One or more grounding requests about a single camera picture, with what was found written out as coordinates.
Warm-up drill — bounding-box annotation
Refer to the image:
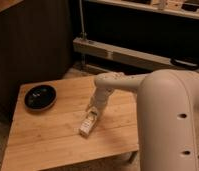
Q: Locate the grey metal shelf beam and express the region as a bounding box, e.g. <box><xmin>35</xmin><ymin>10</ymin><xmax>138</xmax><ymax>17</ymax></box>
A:
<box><xmin>72</xmin><ymin>36</ymin><xmax>199</xmax><ymax>75</ymax></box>

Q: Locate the white plastic bottle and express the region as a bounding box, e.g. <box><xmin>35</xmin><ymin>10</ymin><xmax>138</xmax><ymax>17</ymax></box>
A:
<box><xmin>79</xmin><ymin>111</ymin><xmax>97</xmax><ymax>137</ymax></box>

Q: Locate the wooden table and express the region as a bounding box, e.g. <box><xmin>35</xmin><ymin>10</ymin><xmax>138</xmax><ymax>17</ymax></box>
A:
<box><xmin>1</xmin><ymin>76</ymin><xmax>138</xmax><ymax>171</ymax></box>

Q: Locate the black handle object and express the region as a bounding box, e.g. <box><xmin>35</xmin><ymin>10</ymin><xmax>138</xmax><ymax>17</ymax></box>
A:
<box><xmin>170</xmin><ymin>58</ymin><xmax>199</xmax><ymax>70</ymax></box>

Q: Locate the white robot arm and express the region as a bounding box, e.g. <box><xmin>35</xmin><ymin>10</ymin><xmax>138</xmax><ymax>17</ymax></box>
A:
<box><xmin>87</xmin><ymin>69</ymin><xmax>199</xmax><ymax>171</ymax></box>

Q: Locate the black ceramic bowl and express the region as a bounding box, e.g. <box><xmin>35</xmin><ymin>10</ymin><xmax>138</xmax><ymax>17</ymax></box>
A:
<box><xmin>24</xmin><ymin>85</ymin><xmax>56</xmax><ymax>111</ymax></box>

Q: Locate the metal vertical pole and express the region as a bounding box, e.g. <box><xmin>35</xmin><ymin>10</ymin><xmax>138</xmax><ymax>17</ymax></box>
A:
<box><xmin>79</xmin><ymin>0</ymin><xmax>86</xmax><ymax>66</ymax></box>

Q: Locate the upper wooden shelf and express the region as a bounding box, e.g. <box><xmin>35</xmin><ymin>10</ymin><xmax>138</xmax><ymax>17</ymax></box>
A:
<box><xmin>87</xmin><ymin>0</ymin><xmax>199</xmax><ymax>20</ymax></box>

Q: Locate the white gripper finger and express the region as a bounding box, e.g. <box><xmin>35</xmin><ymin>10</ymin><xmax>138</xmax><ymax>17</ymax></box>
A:
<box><xmin>85</xmin><ymin>104</ymin><xmax>92</xmax><ymax>112</ymax></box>
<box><xmin>92</xmin><ymin>114</ymin><xmax>100</xmax><ymax>121</ymax></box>

